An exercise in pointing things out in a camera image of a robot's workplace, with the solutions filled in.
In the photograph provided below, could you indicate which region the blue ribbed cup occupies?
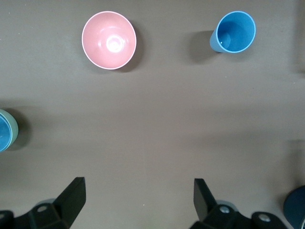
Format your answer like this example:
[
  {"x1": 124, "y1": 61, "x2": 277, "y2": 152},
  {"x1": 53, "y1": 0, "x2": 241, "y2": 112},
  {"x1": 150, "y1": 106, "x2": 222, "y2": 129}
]
[{"x1": 209, "y1": 10, "x2": 256, "y2": 54}]

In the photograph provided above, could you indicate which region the black round pot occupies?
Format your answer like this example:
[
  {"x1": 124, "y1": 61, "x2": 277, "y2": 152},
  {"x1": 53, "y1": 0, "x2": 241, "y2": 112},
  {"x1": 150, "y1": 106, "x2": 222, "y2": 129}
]
[{"x1": 283, "y1": 186, "x2": 305, "y2": 229}]

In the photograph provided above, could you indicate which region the pink bowl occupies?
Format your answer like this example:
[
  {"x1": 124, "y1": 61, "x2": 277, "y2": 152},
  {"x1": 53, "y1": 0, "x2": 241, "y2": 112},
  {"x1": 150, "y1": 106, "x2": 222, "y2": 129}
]
[{"x1": 81, "y1": 10, "x2": 137, "y2": 71}]

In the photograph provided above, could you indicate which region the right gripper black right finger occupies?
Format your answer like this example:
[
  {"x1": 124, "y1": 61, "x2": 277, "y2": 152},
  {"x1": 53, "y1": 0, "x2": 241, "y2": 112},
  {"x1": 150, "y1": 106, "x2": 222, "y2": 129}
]
[{"x1": 190, "y1": 178, "x2": 289, "y2": 229}]

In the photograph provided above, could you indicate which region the blue bowl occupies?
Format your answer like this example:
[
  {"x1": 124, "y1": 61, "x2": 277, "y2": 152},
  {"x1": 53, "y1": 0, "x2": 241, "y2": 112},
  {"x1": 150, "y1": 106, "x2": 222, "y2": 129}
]
[{"x1": 0, "y1": 113, "x2": 12, "y2": 153}]

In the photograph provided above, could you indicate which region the green bowl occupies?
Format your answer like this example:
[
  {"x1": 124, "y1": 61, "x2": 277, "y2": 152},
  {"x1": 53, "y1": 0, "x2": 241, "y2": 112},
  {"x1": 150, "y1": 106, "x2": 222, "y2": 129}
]
[{"x1": 0, "y1": 108, "x2": 20, "y2": 152}]

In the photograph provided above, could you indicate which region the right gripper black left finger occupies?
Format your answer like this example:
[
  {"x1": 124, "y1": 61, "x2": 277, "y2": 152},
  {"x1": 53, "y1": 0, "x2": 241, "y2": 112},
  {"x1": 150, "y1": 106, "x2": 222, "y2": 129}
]
[{"x1": 0, "y1": 177, "x2": 87, "y2": 229}]

